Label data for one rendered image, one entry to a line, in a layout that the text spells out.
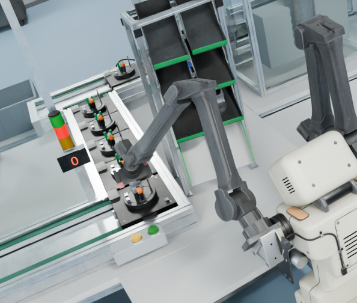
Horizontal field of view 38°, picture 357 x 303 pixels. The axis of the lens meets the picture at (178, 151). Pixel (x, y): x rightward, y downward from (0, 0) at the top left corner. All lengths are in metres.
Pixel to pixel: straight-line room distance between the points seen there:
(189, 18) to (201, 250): 0.88
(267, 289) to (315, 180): 1.57
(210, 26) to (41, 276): 1.13
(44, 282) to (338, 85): 1.27
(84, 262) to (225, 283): 0.55
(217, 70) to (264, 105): 0.81
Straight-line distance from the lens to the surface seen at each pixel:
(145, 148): 1.79
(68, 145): 2.07
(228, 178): 1.51
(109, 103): 3.03
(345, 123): 1.67
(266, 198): 2.15
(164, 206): 2.06
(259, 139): 2.51
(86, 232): 2.19
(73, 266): 2.04
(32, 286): 2.07
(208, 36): 1.94
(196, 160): 2.11
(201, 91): 1.51
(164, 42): 1.93
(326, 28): 1.61
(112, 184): 2.30
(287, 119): 2.88
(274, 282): 2.98
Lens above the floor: 2.21
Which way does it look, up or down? 32 degrees down
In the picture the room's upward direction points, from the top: 17 degrees counter-clockwise
